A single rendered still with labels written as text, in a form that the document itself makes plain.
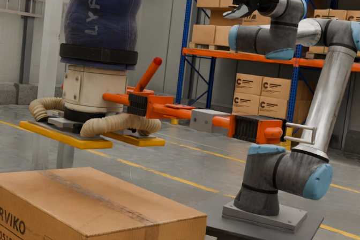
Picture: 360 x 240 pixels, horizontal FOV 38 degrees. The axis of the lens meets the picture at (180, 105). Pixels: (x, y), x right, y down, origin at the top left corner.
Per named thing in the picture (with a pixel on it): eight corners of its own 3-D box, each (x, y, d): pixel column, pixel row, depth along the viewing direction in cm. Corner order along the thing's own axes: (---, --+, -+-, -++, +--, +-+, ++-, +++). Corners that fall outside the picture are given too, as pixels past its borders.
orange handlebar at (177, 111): (40, 88, 172) (40, 76, 171) (114, 91, 193) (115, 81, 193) (269, 142, 106) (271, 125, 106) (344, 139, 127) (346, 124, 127)
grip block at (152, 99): (124, 113, 137) (126, 91, 136) (152, 114, 144) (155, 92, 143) (144, 119, 131) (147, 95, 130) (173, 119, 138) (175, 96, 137)
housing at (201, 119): (188, 128, 122) (190, 109, 122) (208, 127, 127) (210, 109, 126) (210, 133, 117) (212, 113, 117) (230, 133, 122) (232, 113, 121)
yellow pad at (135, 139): (73, 126, 171) (74, 111, 171) (98, 126, 178) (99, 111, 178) (139, 147, 147) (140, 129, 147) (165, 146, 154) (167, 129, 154)
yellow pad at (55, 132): (18, 127, 158) (20, 110, 158) (47, 126, 165) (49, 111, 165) (81, 150, 134) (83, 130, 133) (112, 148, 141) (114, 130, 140)
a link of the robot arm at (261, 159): (253, 179, 229) (260, 140, 227) (289, 190, 218) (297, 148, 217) (235, 181, 216) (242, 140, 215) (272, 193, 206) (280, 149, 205)
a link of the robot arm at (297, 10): (306, 26, 172) (311, -5, 171) (284, 21, 163) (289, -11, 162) (283, 24, 179) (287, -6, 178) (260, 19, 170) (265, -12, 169)
